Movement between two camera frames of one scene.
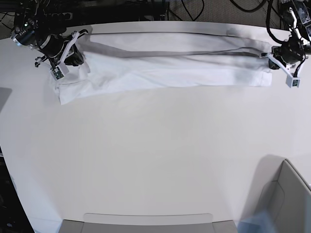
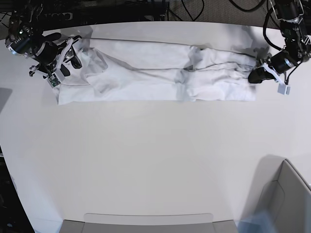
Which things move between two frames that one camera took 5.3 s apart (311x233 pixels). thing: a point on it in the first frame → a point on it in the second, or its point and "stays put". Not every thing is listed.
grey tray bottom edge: [122, 223] stays put
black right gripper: [290, 52] → [279, 62]
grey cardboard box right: [278, 191] stays put
